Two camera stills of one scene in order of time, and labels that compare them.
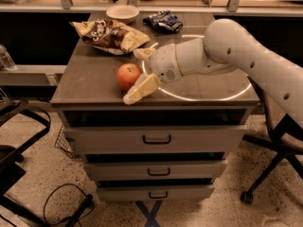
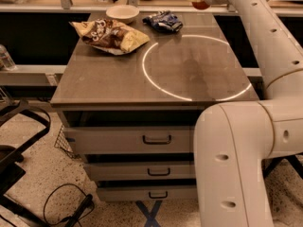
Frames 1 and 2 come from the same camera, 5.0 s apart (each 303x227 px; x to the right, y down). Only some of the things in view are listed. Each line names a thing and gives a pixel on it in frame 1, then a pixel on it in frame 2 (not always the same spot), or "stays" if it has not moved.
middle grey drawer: x=156 y=170 stays
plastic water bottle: x=7 y=63 stays
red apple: x=127 y=75 → x=201 y=5
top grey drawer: x=156 y=139 stays
